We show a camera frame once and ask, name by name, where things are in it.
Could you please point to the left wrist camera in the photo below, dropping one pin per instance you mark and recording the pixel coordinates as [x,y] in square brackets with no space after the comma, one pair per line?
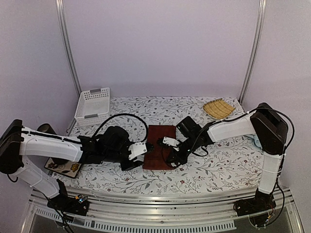
[139,148]

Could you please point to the light blue towel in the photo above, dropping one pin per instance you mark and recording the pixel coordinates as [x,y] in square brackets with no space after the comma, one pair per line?
[256,140]

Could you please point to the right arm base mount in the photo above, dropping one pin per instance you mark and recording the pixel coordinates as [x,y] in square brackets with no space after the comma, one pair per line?
[260,202]

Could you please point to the floral patterned table mat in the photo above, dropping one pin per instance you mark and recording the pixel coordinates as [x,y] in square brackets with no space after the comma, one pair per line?
[231,164]

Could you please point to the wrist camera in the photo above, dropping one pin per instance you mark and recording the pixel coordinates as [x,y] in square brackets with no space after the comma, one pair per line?
[139,148]
[168,141]

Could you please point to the floral square ceramic plate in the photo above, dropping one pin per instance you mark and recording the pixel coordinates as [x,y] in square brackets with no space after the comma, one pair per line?
[69,169]

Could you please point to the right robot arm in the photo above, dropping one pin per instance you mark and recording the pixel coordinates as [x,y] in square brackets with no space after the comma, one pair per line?
[268,127]

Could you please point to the left aluminium frame post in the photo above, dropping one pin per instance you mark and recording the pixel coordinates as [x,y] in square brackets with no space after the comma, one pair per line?
[65,37]

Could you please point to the white perforated plastic basket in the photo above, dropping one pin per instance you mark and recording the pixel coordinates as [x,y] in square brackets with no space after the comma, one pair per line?
[93,107]

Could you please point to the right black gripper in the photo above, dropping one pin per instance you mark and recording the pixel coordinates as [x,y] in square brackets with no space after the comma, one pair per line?
[178,158]

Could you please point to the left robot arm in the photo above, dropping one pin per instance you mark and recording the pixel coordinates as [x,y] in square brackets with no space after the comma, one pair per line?
[19,142]

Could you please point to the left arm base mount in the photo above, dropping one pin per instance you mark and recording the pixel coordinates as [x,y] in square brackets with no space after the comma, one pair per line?
[78,206]

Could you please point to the woven bamboo tray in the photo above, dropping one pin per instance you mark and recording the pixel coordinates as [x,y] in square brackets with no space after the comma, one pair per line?
[218,109]

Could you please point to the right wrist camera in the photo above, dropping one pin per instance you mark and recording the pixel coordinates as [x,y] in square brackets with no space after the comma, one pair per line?
[168,141]

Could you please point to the black cylindrical cup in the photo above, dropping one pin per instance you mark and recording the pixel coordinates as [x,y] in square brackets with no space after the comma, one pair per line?
[46,128]

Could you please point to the dark red towel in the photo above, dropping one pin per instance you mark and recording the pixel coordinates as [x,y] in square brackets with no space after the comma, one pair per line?
[155,160]

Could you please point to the front aluminium rail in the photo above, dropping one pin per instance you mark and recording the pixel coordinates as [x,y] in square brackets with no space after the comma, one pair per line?
[181,213]

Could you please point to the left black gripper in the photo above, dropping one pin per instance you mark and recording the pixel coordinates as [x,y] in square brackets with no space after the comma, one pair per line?
[126,167]

